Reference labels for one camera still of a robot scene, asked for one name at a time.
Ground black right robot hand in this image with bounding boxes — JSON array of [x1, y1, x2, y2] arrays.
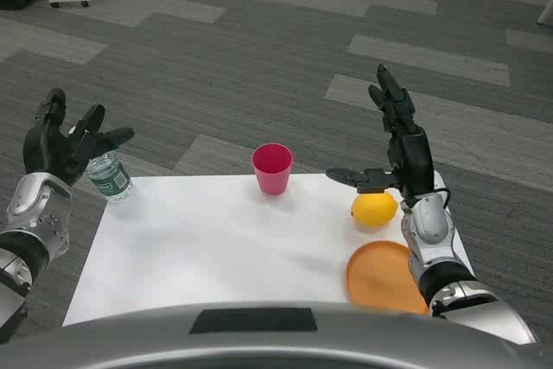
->
[[324, 63, 435, 197]]

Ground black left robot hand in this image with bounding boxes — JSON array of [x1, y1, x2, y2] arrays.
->
[[22, 86, 136, 188]]

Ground yellow lemon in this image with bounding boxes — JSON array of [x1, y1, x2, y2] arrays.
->
[[350, 190, 399, 227]]

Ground clear green-label water bottle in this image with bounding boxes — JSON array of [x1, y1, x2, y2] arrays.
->
[[86, 150, 134, 204]]

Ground orange round plate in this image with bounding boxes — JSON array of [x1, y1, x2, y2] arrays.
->
[[345, 240, 431, 316]]

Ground pink plastic cup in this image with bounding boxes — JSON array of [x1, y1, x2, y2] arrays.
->
[[251, 143, 295, 196]]

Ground silver robot chest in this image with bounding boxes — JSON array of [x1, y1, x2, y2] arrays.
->
[[0, 302, 553, 369]]

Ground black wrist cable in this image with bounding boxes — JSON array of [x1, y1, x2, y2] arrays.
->
[[431, 187, 451, 210]]

